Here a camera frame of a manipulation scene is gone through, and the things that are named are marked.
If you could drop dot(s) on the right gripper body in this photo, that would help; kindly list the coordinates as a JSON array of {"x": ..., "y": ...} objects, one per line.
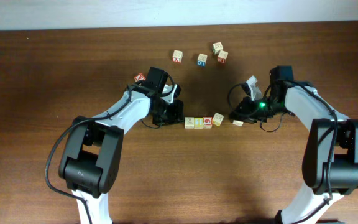
[{"x": 263, "y": 107}]

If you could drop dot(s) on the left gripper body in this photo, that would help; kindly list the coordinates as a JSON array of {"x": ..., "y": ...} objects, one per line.
[{"x": 167, "y": 113}]

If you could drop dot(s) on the wooden block red side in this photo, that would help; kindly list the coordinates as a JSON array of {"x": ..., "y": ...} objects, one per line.
[{"x": 189, "y": 122}]

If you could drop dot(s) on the red I wooden block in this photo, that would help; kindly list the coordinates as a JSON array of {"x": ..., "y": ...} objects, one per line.
[{"x": 237, "y": 123}]

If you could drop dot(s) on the plain wooden block yellow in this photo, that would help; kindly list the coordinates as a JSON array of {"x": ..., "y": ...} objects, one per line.
[{"x": 198, "y": 123}]

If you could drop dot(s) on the yellow sided wooden block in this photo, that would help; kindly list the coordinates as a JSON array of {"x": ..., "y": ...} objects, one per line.
[{"x": 217, "y": 119}]

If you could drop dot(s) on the red 9 wooden block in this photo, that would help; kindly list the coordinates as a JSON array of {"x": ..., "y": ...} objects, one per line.
[{"x": 207, "y": 122}]

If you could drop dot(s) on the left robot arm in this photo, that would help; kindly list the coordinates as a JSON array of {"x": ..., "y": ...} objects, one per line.
[{"x": 92, "y": 153}]

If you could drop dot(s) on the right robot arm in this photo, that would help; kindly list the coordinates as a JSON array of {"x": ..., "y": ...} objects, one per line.
[{"x": 330, "y": 161}]

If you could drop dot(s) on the red A wooden block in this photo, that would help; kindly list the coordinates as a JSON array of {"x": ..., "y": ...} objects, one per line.
[{"x": 139, "y": 77}]

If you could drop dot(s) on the red X wooden block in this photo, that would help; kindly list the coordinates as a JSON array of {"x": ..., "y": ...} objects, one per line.
[{"x": 177, "y": 56}]

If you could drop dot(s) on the blue sided wooden block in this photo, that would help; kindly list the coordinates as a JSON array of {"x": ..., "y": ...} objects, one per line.
[{"x": 201, "y": 60}]

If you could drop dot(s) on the red sided wooden block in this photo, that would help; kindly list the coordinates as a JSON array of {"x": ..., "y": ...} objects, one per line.
[{"x": 222, "y": 56}]

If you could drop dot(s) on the green R wooden block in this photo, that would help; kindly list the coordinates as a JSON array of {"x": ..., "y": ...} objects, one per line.
[{"x": 217, "y": 47}]

